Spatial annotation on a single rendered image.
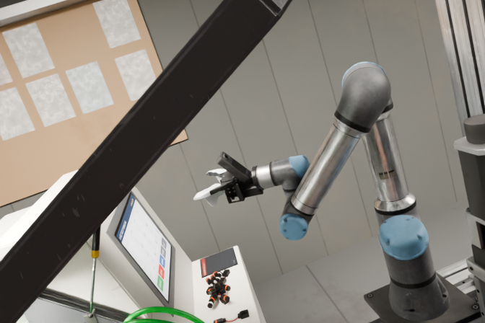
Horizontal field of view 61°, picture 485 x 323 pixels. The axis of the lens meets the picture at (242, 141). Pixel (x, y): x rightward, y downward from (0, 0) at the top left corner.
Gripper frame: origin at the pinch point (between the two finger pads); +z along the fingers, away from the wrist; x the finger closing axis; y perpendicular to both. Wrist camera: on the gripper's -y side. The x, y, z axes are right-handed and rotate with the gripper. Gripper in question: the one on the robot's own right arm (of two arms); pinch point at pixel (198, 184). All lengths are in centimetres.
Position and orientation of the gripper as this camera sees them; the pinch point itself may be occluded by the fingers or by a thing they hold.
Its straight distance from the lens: 132.5
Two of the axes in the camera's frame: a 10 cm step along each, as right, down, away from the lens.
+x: 1.9, -4.3, 8.8
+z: -9.2, 2.3, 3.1
